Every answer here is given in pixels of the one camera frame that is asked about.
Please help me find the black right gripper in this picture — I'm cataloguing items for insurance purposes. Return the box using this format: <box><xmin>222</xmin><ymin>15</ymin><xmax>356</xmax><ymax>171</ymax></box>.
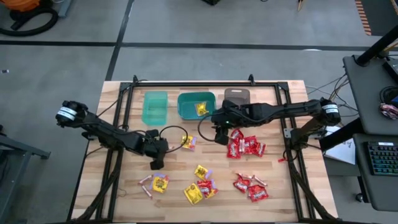
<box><xmin>211</xmin><ymin>101</ymin><xmax>239</xmax><ymax>146</ymax></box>

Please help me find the red and yellow candy pack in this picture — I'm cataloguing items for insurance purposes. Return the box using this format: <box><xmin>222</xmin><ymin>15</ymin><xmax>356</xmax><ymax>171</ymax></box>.
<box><xmin>197</xmin><ymin>179</ymin><xmax>220</xmax><ymax>199</ymax></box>

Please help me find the candy bag on desk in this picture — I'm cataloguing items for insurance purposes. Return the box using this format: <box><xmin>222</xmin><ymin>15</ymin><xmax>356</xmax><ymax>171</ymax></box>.
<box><xmin>378</xmin><ymin>103</ymin><xmax>398</xmax><ymax>121</ymax></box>

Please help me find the grey plastic bin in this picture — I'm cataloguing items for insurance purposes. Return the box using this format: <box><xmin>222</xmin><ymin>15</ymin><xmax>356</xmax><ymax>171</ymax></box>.
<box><xmin>224</xmin><ymin>88</ymin><xmax>251</xmax><ymax>108</ymax></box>

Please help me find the light green translucent bin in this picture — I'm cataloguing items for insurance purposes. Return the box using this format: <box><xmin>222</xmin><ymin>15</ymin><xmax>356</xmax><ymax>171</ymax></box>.
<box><xmin>141</xmin><ymin>90</ymin><xmax>169</xmax><ymax>126</ymax></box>

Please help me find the teal plastic bin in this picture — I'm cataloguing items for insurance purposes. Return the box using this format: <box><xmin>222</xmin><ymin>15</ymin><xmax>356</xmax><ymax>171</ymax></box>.
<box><xmin>177</xmin><ymin>91</ymin><xmax>217</xmax><ymax>121</ymax></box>

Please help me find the black desk beam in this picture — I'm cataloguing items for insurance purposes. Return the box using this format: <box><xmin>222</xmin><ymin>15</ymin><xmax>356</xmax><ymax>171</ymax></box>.
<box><xmin>318</xmin><ymin>117</ymin><xmax>366</xmax><ymax>152</ymax></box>

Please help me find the white paper sheet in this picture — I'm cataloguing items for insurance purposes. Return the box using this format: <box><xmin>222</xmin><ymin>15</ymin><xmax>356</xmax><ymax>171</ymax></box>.
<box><xmin>323</xmin><ymin>125</ymin><xmax>357</xmax><ymax>166</ymax></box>

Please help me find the grey metal stand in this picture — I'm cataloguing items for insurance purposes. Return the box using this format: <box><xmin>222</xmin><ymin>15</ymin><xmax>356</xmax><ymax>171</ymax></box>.
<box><xmin>0</xmin><ymin>124</ymin><xmax>52</xmax><ymax>224</ymax></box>

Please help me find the grey desk top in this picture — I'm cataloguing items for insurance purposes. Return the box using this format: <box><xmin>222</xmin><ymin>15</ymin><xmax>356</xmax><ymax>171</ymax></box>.
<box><xmin>353</xmin><ymin>133</ymin><xmax>398</xmax><ymax>212</ymax></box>
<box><xmin>343</xmin><ymin>54</ymin><xmax>398</xmax><ymax>135</ymax></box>

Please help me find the backlit black keyboard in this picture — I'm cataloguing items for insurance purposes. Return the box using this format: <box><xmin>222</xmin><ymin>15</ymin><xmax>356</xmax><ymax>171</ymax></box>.
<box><xmin>366</xmin><ymin>141</ymin><xmax>398</xmax><ymax>177</ymax></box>

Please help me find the black diagonal pole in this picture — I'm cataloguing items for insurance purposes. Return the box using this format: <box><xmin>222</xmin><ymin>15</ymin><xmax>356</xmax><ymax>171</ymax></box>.
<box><xmin>355</xmin><ymin>24</ymin><xmax>398</xmax><ymax>67</ymax></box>

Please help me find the black desk device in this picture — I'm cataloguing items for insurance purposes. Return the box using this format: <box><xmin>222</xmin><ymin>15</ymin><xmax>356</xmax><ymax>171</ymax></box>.
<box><xmin>382</xmin><ymin>57</ymin><xmax>398</xmax><ymax>83</ymax></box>

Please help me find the dark floor mat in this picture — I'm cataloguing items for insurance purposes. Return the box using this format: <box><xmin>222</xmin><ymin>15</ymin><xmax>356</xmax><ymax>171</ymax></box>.
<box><xmin>360</xmin><ymin>0</ymin><xmax>398</xmax><ymax>37</ymax></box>

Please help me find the orange vacuum cleaner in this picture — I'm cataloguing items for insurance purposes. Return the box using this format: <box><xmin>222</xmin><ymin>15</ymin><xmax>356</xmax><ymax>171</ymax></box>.
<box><xmin>0</xmin><ymin>0</ymin><xmax>41</xmax><ymax>12</ymax></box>

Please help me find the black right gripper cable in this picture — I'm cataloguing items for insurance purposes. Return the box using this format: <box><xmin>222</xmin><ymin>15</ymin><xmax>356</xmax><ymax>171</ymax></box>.
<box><xmin>197</xmin><ymin>114</ymin><xmax>218</xmax><ymax>143</ymax></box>

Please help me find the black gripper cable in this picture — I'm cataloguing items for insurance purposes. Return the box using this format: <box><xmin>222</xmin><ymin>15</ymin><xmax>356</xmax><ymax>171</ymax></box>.
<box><xmin>159</xmin><ymin>125</ymin><xmax>189</xmax><ymax>154</ymax></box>
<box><xmin>197</xmin><ymin>114</ymin><xmax>218</xmax><ymax>143</ymax></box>

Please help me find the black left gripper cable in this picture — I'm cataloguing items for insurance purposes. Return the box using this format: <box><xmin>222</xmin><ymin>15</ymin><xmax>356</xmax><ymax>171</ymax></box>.
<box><xmin>159</xmin><ymin>125</ymin><xmax>189</xmax><ymax>154</ymax></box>

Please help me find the black aluminium table frame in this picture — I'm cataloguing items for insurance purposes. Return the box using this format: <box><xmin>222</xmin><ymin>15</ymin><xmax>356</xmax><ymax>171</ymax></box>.
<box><xmin>71</xmin><ymin>73</ymin><xmax>335</xmax><ymax>224</ymax></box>

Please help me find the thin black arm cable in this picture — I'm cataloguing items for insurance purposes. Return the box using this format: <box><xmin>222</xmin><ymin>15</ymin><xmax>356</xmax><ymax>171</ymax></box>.
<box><xmin>95</xmin><ymin>88</ymin><xmax>131</xmax><ymax>119</ymax></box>

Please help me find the black floor cable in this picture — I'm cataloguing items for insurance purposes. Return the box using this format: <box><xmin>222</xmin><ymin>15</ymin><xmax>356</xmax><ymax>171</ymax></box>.
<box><xmin>328</xmin><ymin>77</ymin><xmax>359</xmax><ymax>114</ymax></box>
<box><xmin>306</xmin><ymin>73</ymin><xmax>348</xmax><ymax>96</ymax></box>

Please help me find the coiled black cable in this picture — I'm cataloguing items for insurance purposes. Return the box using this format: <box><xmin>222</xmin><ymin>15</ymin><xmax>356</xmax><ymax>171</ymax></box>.
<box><xmin>379</xmin><ymin>85</ymin><xmax>398</xmax><ymax>105</ymax></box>

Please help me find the black vacuum hose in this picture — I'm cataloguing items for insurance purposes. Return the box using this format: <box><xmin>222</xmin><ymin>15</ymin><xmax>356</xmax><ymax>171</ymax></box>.
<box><xmin>0</xmin><ymin>6</ymin><xmax>59</xmax><ymax>37</ymax></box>

